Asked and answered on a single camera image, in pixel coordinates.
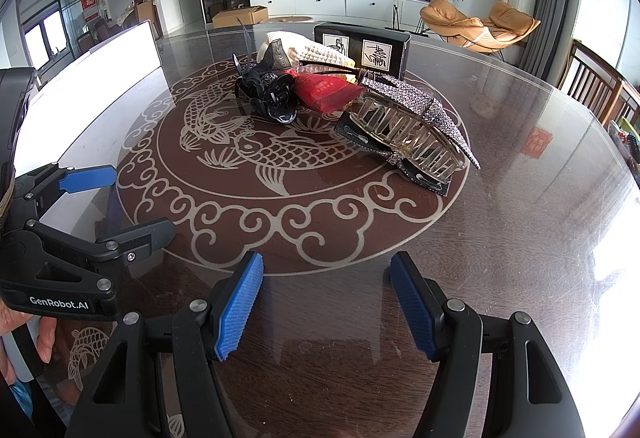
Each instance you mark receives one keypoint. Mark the black thin-framed glasses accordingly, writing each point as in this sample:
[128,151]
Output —
[325,65]

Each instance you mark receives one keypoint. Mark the orange lounge chair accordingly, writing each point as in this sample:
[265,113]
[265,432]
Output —
[460,26]

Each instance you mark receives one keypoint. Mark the cardboard box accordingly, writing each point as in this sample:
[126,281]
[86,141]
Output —
[240,17]

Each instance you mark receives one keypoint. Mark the rhinestone bow claw hair clip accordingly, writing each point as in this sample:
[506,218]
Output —
[410,93]

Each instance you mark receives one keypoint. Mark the black glitter hair barrette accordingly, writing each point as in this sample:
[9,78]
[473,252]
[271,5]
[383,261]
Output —
[425,178]

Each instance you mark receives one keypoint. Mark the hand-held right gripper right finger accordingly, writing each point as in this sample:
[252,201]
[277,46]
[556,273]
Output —
[412,308]

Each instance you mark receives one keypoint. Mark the white storage container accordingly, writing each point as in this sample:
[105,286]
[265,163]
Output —
[100,83]

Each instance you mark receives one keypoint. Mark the wooden dining chair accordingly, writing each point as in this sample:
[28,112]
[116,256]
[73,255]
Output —
[146,16]

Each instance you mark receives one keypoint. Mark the red door decoration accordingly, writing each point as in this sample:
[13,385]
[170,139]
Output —
[89,7]

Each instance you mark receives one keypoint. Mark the dark wooden chair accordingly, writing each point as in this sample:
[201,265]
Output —
[590,78]

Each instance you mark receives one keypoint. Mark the person's left hand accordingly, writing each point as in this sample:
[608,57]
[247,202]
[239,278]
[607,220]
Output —
[47,338]

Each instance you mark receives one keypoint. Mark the black printed box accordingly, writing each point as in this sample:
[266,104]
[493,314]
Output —
[395,43]

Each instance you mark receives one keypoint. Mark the round beige floor basin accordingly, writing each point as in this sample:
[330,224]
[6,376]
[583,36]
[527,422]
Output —
[287,19]

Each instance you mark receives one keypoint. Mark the white knit glove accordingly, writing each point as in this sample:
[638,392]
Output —
[305,49]

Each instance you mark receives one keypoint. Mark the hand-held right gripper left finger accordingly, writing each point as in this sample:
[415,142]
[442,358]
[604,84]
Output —
[240,308]

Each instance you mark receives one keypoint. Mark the white television cabinet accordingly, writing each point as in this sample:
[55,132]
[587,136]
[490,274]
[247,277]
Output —
[325,3]

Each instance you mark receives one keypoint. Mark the black feathered hair clip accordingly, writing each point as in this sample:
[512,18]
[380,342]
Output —
[270,93]

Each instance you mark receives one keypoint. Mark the red pouch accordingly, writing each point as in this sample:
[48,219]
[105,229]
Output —
[325,91]

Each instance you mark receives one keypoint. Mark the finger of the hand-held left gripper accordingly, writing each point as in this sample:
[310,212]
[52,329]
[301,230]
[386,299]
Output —
[150,233]
[87,178]

